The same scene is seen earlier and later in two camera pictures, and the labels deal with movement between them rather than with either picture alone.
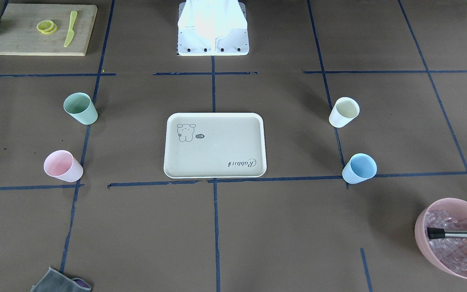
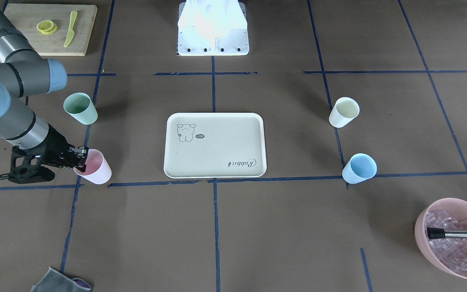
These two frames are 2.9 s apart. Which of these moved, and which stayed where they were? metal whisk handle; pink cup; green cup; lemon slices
Moved: pink cup
Stayed: green cup; metal whisk handle; lemon slices
